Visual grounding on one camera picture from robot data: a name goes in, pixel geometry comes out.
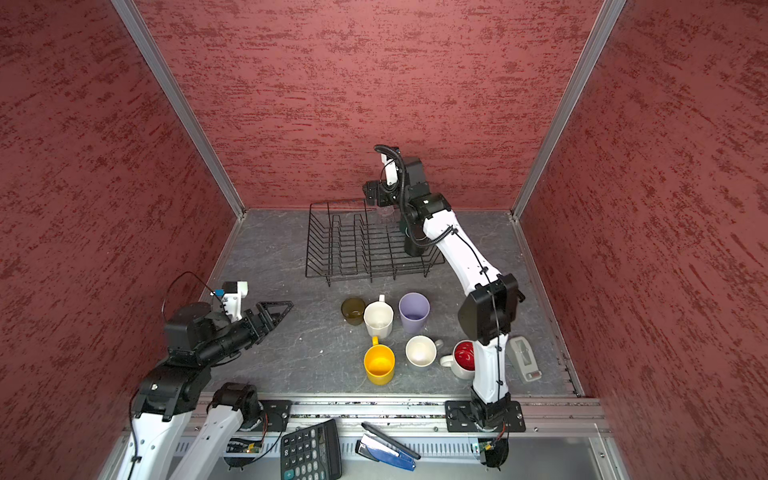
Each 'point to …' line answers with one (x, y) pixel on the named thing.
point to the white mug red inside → (462, 362)
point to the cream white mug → (421, 350)
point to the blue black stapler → (377, 446)
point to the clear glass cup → (386, 213)
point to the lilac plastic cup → (414, 308)
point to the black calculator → (311, 452)
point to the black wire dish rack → (347, 238)
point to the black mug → (415, 241)
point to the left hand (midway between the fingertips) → (288, 317)
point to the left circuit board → (238, 445)
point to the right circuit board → (493, 451)
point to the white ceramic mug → (378, 317)
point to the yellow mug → (379, 362)
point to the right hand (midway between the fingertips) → (376, 189)
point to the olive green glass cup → (353, 310)
